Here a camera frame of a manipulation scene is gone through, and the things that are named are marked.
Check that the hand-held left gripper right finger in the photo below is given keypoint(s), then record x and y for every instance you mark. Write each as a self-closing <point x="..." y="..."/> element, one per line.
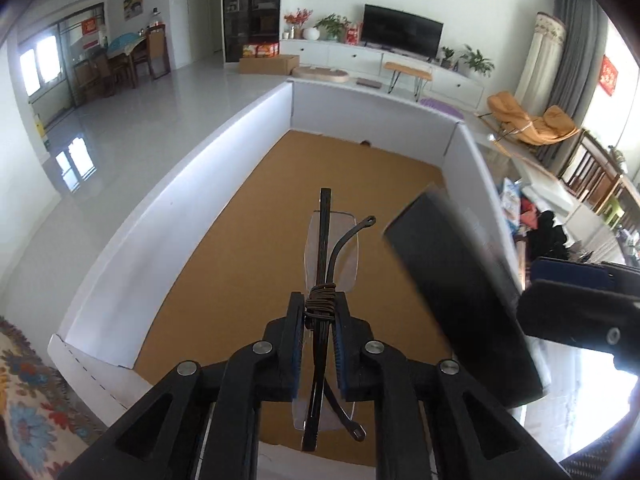
<point x="340" y="355"/>

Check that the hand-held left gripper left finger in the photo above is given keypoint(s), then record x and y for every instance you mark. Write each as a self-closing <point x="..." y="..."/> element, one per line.
<point x="298" y="355"/>

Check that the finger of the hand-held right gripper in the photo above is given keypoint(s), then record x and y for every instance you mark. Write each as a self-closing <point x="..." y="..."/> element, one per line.
<point x="565" y="315"/>
<point x="570" y="272"/>

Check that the black glasses case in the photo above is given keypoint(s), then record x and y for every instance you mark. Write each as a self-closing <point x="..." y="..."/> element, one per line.
<point x="450" y="285"/>

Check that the clear rimless eyeglasses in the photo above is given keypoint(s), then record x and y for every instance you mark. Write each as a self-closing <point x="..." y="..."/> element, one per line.
<point x="325" y="210"/>

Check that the black cloth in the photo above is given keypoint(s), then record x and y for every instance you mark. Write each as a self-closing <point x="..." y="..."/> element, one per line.
<point x="547" y="235"/>

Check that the red cloth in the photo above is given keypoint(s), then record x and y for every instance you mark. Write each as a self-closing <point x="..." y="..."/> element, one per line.
<point x="529" y="215"/>

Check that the blue and white packet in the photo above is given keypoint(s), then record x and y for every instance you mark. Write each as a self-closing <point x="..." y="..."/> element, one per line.
<point x="511" y="200"/>

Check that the dark wooden slatted chair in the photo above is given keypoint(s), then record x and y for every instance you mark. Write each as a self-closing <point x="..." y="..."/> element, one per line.
<point x="590" y="170"/>

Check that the orange lounge chair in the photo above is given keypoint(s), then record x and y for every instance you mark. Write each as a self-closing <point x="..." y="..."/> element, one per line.
<point x="535" y="127"/>

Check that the purple mat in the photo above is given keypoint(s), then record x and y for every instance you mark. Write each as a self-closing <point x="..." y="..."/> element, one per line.
<point x="440" y="108"/>

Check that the grey curtain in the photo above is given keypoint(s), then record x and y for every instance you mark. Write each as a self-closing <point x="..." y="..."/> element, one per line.
<point x="575" y="60"/>

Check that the cream covered standing air conditioner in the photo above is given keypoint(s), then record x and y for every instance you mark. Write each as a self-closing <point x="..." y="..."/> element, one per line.
<point x="542" y="55"/>

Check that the large potted plant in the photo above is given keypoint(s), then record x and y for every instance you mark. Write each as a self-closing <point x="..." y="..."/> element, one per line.
<point x="477" y="60"/>

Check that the small potted plant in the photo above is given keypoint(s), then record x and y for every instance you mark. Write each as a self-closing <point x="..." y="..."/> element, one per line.
<point x="446" y="56"/>

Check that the wooden bench with black legs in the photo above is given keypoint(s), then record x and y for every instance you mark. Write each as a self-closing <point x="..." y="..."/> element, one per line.
<point x="407" y="70"/>

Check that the floral blanket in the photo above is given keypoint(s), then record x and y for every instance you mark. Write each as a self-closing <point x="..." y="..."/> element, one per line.
<point x="35" y="410"/>

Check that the small dark flat board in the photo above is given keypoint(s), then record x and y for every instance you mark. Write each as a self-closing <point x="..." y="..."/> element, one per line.
<point x="368" y="81"/>

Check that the beige oval cat scratcher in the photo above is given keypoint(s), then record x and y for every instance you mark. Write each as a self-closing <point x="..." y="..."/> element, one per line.
<point x="320" y="75"/>

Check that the brown cardboard box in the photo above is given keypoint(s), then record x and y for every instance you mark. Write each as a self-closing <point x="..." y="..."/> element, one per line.
<point x="267" y="65"/>

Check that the black television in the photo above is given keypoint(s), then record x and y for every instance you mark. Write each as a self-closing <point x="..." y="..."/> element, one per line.
<point x="400" y="30"/>

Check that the white television cabinet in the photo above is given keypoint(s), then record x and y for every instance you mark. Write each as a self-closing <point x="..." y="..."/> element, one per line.
<point x="345" y="57"/>

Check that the red gift box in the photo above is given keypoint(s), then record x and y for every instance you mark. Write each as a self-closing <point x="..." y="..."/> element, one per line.
<point x="355" y="34"/>

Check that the white round vase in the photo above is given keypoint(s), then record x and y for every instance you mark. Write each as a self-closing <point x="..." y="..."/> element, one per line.
<point x="311" y="34"/>

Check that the green leafy potted plant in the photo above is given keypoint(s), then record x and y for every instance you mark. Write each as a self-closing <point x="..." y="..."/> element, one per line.
<point x="332" y="25"/>

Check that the red flowers in vase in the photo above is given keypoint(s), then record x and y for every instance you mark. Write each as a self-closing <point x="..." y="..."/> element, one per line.
<point x="297" y="17"/>

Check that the black display cabinet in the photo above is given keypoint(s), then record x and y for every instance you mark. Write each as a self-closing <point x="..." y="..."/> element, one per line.
<point x="250" y="5"/>

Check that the dining table with green cloth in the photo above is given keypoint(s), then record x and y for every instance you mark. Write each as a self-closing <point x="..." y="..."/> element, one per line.
<point x="122" y="47"/>

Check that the white door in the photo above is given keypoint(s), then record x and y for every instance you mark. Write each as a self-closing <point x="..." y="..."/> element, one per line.
<point x="198" y="15"/>

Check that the red sign on glass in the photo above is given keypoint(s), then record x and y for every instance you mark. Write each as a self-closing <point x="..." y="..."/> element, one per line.
<point x="90" y="32"/>

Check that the red wall decoration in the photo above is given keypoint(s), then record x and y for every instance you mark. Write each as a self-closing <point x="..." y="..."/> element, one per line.
<point x="610" y="75"/>

